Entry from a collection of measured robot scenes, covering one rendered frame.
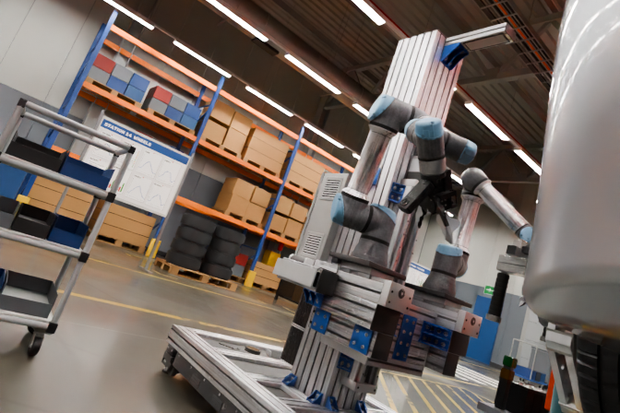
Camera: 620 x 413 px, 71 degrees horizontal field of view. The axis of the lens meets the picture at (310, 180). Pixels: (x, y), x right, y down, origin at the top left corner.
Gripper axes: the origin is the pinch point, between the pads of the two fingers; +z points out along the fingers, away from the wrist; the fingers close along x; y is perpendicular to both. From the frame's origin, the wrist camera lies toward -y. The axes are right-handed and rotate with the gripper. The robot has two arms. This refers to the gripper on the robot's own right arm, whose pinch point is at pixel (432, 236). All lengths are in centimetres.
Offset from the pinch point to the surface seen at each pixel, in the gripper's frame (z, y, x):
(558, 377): 29.0, 7.8, -35.7
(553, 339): 17.7, 7.0, -34.8
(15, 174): 30, -221, 521
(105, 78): -63, -102, 950
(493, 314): 24.6, 9.8, -12.5
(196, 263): 281, -38, 656
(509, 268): 12.9, 18.4, -11.1
